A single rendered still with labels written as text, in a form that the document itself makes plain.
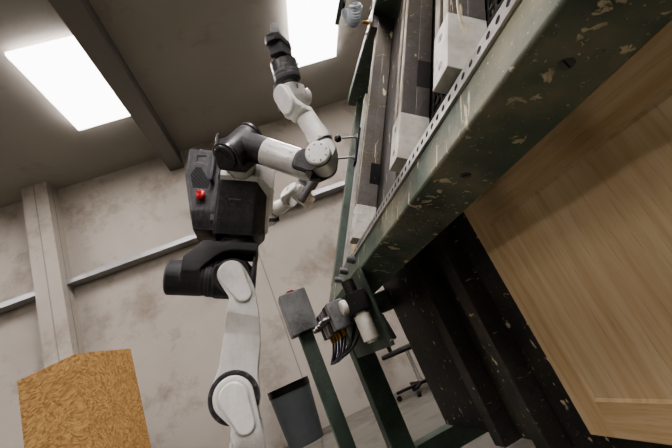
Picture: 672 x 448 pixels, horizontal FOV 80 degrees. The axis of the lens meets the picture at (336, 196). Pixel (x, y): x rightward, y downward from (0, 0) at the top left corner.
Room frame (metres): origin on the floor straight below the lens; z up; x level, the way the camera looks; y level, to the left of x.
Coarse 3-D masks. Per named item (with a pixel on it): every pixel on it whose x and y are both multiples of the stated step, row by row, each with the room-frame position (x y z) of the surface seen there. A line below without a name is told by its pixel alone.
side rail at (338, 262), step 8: (360, 104) 2.06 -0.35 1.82; (360, 112) 2.05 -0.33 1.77; (360, 120) 2.04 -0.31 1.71; (352, 128) 2.08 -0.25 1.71; (352, 144) 2.01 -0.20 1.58; (352, 152) 2.00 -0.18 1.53; (352, 160) 2.00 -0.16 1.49; (352, 168) 1.99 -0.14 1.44; (352, 176) 1.98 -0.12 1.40; (352, 184) 1.98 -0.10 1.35; (344, 192) 1.98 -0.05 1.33; (344, 200) 1.95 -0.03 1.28; (344, 208) 1.95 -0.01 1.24; (344, 216) 1.94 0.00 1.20; (344, 224) 1.94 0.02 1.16; (344, 232) 1.93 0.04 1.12; (344, 240) 1.92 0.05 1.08; (336, 248) 1.95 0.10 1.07; (344, 248) 1.92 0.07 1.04; (336, 256) 1.90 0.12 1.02; (336, 264) 1.90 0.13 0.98; (336, 272) 1.89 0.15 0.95
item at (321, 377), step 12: (300, 336) 1.78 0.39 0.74; (312, 336) 1.80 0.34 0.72; (312, 348) 1.79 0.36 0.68; (312, 360) 1.79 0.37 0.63; (312, 372) 1.79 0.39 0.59; (324, 372) 1.80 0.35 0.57; (324, 384) 1.79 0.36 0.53; (324, 396) 1.78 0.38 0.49; (336, 396) 1.80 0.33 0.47; (324, 408) 1.82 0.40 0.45; (336, 408) 1.79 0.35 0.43; (336, 420) 1.79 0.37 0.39; (336, 432) 1.78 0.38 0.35; (348, 432) 1.80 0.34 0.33; (348, 444) 1.79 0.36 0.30
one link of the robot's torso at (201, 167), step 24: (192, 168) 1.19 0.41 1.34; (216, 168) 1.21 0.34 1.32; (264, 168) 1.23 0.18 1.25; (192, 192) 1.18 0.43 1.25; (216, 192) 1.20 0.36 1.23; (240, 192) 1.20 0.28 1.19; (264, 192) 1.25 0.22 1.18; (192, 216) 1.18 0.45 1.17; (216, 216) 1.19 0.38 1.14; (240, 216) 1.21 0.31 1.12; (264, 216) 1.26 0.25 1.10; (216, 240) 1.27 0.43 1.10
